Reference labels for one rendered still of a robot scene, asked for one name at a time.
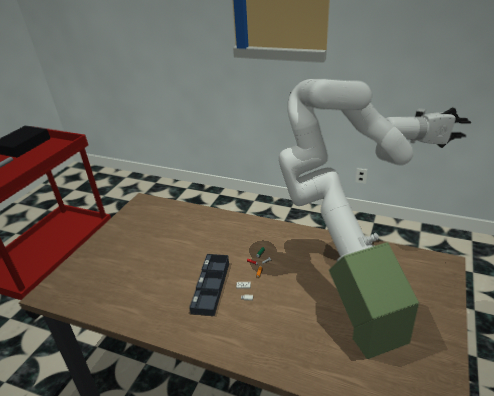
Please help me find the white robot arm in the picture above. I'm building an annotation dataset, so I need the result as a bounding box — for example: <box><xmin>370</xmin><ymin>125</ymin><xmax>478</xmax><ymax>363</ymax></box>
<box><xmin>279</xmin><ymin>79</ymin><xmax>427</xmax><ymax>262</ymax></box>

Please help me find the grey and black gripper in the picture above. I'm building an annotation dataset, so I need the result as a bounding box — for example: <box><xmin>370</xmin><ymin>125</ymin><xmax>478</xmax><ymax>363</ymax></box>
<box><xmin>418</xmin><ymin>107</ymin><xmax>471</xmax><ymax>148</ymax></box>

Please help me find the white domino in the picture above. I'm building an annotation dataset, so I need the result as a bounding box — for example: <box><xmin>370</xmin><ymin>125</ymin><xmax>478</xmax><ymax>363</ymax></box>
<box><xmin>236</xmin><ymin>282</ymin><xmax>251</xmax><ymax>289</ymax></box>

